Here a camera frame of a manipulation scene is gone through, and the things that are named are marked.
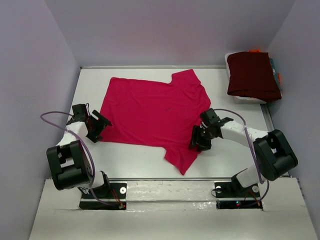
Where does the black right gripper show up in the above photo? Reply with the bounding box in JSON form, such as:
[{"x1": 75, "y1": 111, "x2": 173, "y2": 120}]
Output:
[{"x1": 188, "y1": 124, "x2": 216, "y2": 152}]

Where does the pink t-shirt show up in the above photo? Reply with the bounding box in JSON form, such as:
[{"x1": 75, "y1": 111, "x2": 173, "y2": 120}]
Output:
[{"x1": 100, "y1": 69, "x2": 211, "y2": 175}]

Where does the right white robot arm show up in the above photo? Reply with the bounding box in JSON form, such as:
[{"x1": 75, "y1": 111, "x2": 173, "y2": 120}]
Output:
[{"x1": 189, "y1": 108, "x2": 298, "y2": 196}]

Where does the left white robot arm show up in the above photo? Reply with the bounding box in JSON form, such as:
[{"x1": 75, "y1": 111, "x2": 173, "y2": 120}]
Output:
[{"x1": 40, "y1": 103, "x2": 112, "y2": 194}]

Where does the teal orange item beside stack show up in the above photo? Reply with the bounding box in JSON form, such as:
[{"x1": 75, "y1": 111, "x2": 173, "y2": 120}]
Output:
[{"x1": 269, "y1": 58, "x2": 283, "y2": 91}]

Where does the orange object behind stack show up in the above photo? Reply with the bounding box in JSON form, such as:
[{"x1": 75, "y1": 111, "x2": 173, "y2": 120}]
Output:
[{"x1": 249, "y1": 49, "x2": 261, "y2": 53}]

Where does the dark red folded t-shirt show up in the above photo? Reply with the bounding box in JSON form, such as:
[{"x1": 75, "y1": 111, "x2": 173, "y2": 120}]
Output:
[{"x1": 226, "y1": 51, "x2": 282, "y2": 103}]

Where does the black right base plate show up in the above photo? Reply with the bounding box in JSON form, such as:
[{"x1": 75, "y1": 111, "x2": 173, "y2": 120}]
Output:
[{"x1": 210, "y1": 181, "x2": 263, "y2": 210}]

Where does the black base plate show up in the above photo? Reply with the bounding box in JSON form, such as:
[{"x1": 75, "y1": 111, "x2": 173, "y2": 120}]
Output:
[
  {"x1": 210, "y1": 181, "x2": 263, "y2": 210},
  {"x1": 79, "y1": 181, "x2": 127, "y2": 211}
]

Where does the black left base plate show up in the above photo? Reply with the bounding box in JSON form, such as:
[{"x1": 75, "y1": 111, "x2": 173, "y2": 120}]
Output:
[{"x1": 79, "y1": 181, "x2": 127, "y2": 211}]

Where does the metal rail right side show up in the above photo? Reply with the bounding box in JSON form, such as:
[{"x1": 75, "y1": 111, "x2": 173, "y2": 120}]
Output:
[{"x1": 262, "y1": 103, "x2": 290, "y2": 178}]

